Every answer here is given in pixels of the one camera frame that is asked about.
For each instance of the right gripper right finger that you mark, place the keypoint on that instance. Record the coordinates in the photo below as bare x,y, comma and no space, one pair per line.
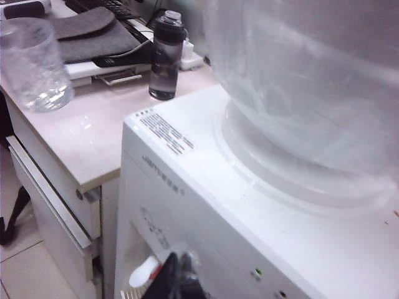
191,280

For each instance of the black keyboard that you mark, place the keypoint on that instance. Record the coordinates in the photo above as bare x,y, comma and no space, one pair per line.
115,7

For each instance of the white water dispenser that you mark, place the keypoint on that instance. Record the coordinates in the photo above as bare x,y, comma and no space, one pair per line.
218,233

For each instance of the white power strip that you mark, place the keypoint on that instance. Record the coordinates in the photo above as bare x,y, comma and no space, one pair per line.
190,60

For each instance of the red hot water tap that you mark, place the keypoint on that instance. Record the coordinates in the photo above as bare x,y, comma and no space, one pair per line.
143,272

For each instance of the white cabinet counter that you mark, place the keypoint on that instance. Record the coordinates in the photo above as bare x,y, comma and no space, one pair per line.
93,140

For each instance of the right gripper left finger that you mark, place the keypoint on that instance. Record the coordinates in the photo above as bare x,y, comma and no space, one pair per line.
168,280

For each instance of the clear plastic mug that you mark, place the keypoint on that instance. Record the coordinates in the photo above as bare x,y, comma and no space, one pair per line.
34,68

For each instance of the clear plastic-wrapped water jug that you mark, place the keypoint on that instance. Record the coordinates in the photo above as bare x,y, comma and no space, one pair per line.
296,78

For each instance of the dark grey water bottle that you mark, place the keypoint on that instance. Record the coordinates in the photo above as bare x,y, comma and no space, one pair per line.
164,62

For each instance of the white laptop stand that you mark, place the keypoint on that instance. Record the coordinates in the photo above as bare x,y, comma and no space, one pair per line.
81,73

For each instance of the black white desk gadget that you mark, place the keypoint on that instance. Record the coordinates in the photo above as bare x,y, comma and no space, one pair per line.
25,11

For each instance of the black chair leg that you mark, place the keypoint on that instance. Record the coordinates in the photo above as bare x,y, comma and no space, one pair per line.
18,202

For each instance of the grey felt laptop sleeve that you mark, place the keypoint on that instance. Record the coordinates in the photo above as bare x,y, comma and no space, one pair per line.
93,34

